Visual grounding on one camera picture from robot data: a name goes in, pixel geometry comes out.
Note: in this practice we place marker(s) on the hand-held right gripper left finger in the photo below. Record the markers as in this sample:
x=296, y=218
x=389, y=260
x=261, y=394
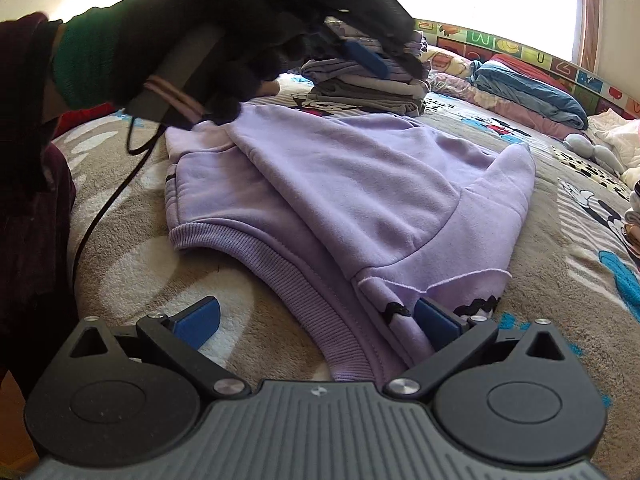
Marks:
x=197, y=322

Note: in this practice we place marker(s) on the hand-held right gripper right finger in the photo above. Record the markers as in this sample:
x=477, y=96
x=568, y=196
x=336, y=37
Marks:
x=437, y=322

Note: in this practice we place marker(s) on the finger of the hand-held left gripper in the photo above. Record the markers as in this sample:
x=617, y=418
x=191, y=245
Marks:
x=370, y=60

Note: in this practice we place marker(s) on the purple hoodie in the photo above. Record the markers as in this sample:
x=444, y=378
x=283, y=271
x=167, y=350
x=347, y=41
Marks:
x=350, y=185

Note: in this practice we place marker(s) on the person's left forearm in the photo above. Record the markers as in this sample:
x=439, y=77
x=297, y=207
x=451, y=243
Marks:
x=85, y=60

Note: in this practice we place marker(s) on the stack of folded clothes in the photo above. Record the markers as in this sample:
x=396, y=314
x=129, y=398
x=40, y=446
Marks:
x=360, y=92

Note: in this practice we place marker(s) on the person's left hand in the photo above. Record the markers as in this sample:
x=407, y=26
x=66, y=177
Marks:
x=280, y=5

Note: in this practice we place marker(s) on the pink hair band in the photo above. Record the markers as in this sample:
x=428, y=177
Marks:
x=170, y=91

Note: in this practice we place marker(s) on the pink floral quilt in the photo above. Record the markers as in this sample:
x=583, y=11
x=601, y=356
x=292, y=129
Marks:
x=450, y=67

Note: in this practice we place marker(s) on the cartoon printed fleece blanket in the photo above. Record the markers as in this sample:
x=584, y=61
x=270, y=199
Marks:
x=550, y=270

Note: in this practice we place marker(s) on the red pillow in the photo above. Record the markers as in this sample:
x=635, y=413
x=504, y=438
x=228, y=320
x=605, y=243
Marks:
x=510, y=62

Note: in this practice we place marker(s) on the blue folded blanket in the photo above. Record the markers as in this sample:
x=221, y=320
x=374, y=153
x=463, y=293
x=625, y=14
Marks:
x=530, y=92

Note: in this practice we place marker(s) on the person's dark maroon clothing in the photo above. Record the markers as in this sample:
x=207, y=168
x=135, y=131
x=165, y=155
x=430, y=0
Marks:
x=30, y=270

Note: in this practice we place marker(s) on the curtain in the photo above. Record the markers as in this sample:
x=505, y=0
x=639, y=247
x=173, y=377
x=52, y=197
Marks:
x=592, y=10

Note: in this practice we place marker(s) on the grey plush toy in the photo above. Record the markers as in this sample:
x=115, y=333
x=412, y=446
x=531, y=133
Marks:
x=595, y=152

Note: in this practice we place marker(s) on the white quilt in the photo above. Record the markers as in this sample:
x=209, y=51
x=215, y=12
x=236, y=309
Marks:
x=620, y=135

